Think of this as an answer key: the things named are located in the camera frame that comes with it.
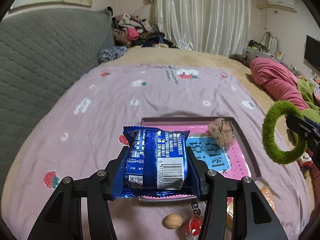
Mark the pink quilt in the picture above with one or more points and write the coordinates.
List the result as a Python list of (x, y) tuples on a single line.
[(275, 82)]

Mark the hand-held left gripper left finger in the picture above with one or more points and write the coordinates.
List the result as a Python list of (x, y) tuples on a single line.
[(110, 180)]

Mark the green fleece blanket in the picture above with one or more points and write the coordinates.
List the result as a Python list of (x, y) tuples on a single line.
[(308, 92)]

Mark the pink and blue book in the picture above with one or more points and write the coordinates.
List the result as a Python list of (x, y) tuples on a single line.
[(232, 162)]

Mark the beige mesh hair scrunchie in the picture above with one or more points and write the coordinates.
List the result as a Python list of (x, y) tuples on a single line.
[(222, 132)]

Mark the white shiny curtain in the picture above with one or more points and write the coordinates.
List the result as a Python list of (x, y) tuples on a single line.
[(200, 15)]

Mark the blue snack packet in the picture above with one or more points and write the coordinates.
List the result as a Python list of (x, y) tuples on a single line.
[(155, 160)]

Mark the black television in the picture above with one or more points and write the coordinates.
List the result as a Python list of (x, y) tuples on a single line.
[(312, 52)]

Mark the dark bag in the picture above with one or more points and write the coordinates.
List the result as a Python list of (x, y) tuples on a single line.
[(257, 45)]

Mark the green hair scrunchie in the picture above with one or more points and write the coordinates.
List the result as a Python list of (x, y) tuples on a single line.
[(268, 140)]

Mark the blue patterned cloth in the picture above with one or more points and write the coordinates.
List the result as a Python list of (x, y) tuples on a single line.
[(111, 53)]

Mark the pile of clothes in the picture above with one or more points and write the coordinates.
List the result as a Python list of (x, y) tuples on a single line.
[(132, 32)]

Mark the red and white egg toy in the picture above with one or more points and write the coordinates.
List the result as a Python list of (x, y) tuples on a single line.
[(193, 227)]

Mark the dark shallow cardboard box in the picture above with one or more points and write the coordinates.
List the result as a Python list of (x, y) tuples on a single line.
[(246, 152)]

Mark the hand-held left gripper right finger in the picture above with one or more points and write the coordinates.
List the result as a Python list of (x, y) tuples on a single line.
[(197, 177)]

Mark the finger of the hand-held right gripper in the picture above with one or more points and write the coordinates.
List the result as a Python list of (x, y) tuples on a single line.
[(300, 126), (312, 123)]

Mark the purple printed blanket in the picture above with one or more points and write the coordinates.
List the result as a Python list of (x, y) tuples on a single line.
[(112, 110)]

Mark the dark brown cloth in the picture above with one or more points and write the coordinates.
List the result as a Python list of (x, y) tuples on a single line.
[(238, 58)]

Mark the small colourful cloth doll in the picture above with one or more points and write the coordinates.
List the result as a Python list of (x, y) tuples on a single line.
[(306, 160)]

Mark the walnut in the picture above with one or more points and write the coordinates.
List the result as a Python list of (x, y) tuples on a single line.
[(173, 221)]

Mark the white air conditioner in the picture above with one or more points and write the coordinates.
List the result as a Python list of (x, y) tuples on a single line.
[(281, 2)]

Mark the grey quilted headboard cover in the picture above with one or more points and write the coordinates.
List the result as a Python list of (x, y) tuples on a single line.
[(45, 62)]

